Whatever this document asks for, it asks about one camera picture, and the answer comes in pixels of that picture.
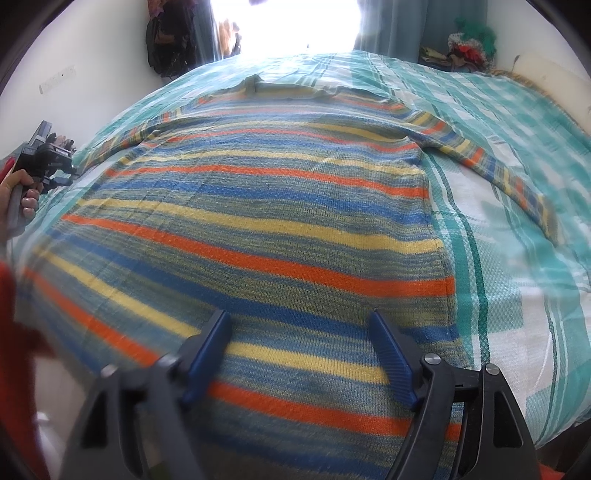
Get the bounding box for striped knit sweater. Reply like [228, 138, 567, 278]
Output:
[14, 74, 559, 480]

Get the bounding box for pile of colourful clothes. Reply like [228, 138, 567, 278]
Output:
[445, 17, 498, 73]

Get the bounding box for person's left hand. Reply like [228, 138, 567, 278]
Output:
[0, 168, 41, 243]

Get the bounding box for grey-blue curtain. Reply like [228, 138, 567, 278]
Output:
[196, 0, 223, 64]
[353, 0, 491, 63]

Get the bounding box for teal white checked blanket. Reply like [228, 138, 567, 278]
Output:
[0, 51, 591, 462]

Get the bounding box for dark hanging clothes and bags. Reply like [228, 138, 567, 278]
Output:
[145, 0, 200, 77]

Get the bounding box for orange cloth by window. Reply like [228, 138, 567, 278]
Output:
[219, 18, 243, 59]

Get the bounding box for person's red clothing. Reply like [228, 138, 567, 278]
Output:
[0, 261, 58, 480]

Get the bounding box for beige folded cloth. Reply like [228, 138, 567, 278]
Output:
[418, 45, 450, 66]

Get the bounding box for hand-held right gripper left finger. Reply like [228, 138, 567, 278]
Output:
[60, 308, 232, 480]

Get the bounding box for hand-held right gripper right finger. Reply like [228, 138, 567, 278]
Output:
[370, 310, 541, 480]

